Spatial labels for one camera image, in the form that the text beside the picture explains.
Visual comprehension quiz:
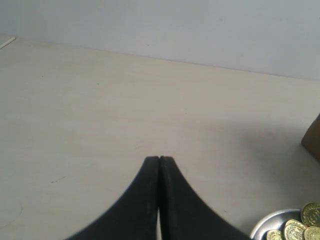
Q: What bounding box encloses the gold coin on plate rim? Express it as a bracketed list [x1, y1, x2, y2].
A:
[300, 202, 320, 227]

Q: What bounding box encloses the gold coin left side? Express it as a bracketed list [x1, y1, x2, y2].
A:
[265, 229, 283, 240]

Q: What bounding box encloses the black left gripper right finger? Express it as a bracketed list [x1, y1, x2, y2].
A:
[158, 156, 249, 240]

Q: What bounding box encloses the round silver metal plate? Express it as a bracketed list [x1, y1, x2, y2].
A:
[250, 209, 320, 240]

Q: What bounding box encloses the gold coin top centre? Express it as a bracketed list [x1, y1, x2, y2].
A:
[283, 219, 307, 240]

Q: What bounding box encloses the brown cardboard slotted box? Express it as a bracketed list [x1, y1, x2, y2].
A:
[301, 115, 320, 162]

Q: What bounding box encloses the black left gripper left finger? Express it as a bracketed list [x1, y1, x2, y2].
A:
[69, 156, 160, 240]

